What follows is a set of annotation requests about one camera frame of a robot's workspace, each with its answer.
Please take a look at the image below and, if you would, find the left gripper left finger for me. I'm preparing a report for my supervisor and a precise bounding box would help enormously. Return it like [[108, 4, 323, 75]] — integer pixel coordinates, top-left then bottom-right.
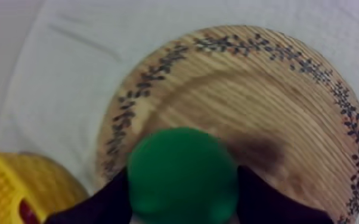
[[44, 167, 133, 224]]

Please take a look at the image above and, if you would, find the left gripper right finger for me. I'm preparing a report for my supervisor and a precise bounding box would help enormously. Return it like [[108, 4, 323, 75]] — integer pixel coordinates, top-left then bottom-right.
[[236, 165, 335, 224]]

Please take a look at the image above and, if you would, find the yellow plastic basket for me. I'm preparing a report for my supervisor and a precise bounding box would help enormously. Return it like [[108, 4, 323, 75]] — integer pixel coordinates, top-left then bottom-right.
[[0, 149, 89, 224]]

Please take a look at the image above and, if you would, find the round wooden board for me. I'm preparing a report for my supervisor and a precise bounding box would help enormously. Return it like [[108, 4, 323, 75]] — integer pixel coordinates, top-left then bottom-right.
[[95, 24, 359, 224]]

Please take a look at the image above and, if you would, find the green toy pear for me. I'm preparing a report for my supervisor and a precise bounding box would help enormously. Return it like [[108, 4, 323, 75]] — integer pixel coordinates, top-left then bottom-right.
[[126, 126, 240, 224]]

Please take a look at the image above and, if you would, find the small red fruit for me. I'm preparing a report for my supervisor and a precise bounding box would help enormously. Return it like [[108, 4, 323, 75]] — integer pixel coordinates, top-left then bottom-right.
[[19, 200, 41, 224]]

